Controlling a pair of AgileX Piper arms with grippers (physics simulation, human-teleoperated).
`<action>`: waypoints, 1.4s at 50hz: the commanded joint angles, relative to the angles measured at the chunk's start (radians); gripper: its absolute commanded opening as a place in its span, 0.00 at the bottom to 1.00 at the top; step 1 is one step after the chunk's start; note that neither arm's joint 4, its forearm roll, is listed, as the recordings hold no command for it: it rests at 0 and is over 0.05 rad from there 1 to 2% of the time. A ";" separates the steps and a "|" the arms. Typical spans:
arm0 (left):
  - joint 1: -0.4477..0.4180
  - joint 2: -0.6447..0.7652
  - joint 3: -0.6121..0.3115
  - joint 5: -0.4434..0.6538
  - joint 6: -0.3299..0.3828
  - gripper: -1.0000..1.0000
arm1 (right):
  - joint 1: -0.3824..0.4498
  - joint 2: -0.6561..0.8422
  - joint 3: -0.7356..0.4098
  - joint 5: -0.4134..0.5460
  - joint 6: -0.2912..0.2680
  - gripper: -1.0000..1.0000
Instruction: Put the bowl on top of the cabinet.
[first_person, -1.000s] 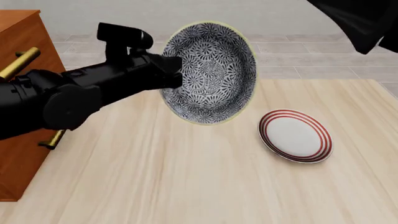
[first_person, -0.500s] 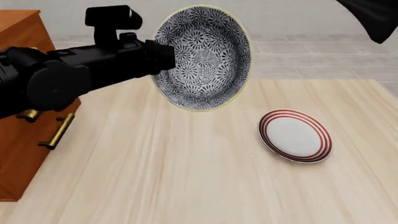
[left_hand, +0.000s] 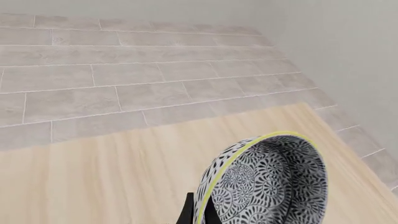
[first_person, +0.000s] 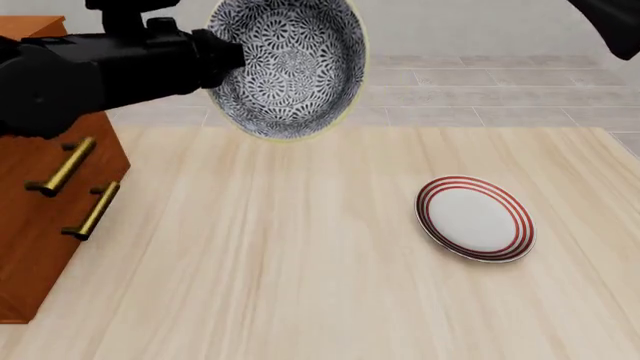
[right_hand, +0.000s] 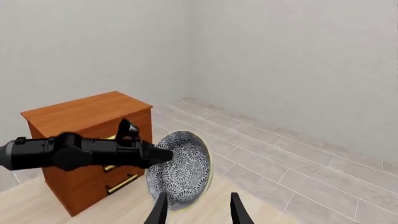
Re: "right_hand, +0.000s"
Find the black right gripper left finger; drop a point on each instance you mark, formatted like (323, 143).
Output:
(159, 212)

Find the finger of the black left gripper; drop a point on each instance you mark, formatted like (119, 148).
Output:
(150, 163)
(158, 152)

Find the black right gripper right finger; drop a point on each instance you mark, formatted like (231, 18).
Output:
(239, 213)

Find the black white patterned bowl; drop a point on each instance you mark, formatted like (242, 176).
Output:
(186, 168)

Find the wooden cabinet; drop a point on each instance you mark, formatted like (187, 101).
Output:
(77, 116)

